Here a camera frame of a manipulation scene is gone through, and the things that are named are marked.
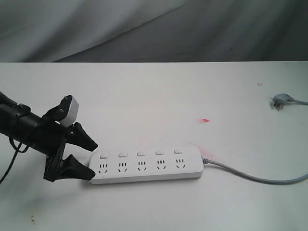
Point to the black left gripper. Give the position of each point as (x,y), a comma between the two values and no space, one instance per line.
(50,137)

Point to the white five-outlet power strip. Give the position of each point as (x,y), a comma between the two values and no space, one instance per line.
(146,165)

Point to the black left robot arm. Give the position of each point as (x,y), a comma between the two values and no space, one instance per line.
(18,123)

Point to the grey backdrop cloth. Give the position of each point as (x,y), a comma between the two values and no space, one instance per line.
(153,30)

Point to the grey three-pin plug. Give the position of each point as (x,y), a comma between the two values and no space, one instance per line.
(279,100)

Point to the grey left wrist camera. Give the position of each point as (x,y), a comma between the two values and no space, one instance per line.
(69,109)

